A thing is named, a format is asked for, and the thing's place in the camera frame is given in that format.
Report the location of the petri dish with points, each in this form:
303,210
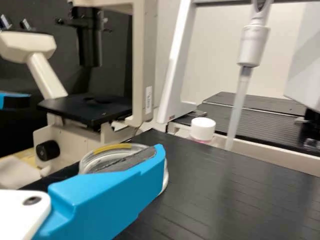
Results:
105,156

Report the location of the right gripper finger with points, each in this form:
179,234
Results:
105,200

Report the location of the white pipette stand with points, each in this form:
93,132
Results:
175,75

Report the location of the pipette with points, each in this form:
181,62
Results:
251,42

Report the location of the cream microscope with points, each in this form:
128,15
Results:
140,62

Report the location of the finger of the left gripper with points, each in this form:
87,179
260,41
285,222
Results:
17,102

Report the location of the black platform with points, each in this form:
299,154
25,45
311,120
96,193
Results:
262,125
237,195
262,97

